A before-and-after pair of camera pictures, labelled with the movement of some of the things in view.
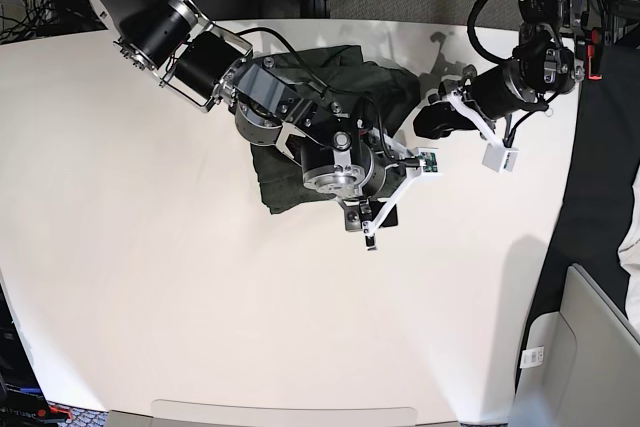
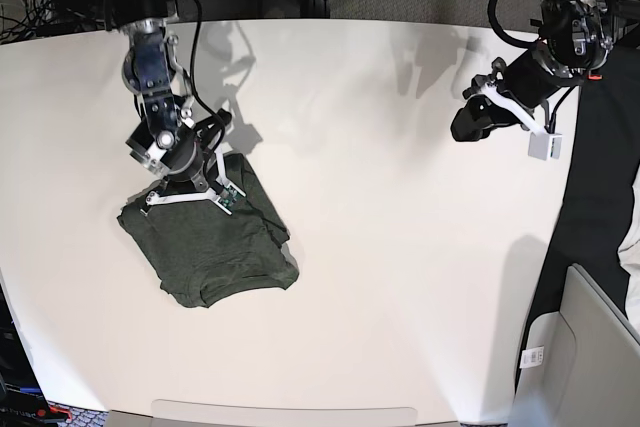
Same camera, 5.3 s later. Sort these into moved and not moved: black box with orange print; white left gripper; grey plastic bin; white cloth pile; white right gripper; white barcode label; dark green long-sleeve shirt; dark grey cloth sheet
Moved: dark green long-sleeve shirt; white right gripper; white left gripper
Not moved: grey plastic bin; black box with orange print; white cloth pile; white barcode label; dark grey cloth sheet
